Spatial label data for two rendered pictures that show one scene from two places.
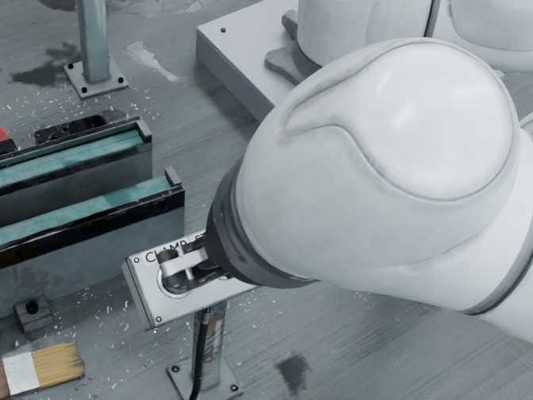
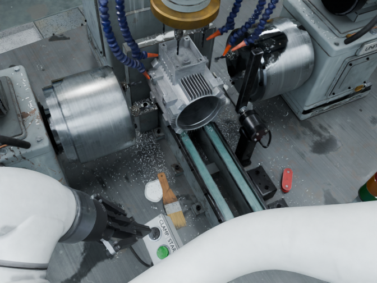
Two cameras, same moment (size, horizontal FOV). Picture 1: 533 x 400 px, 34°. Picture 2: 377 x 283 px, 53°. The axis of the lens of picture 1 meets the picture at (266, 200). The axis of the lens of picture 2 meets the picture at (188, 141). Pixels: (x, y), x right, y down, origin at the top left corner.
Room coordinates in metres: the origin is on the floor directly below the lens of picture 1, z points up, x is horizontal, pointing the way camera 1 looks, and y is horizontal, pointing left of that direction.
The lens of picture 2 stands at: (0.54, -0.23, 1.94)
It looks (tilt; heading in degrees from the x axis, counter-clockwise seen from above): 56 degrees down; 93
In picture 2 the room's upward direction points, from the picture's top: 7 degrees clockwise
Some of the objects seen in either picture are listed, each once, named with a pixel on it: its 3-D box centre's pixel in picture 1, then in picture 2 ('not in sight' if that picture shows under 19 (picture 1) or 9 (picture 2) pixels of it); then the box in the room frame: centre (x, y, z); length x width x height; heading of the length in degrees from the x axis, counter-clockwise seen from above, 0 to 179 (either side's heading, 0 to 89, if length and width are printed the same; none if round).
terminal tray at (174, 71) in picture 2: not in sight; (181, 60); (0.44, 0.60, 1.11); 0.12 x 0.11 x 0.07; 125
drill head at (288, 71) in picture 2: not in sight; (274, 57); (0.73, 0.76, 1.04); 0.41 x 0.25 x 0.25; 34
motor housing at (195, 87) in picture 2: not in sight; (185, 90); (0.46, 0.57, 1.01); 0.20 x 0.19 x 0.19; 125
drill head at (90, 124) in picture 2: not in sight; (74, 120); (0.17, 0.37, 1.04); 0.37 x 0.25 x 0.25; 34
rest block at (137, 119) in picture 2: not in sight; (146, 114); (0.33, 0.56, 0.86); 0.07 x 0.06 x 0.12; 34
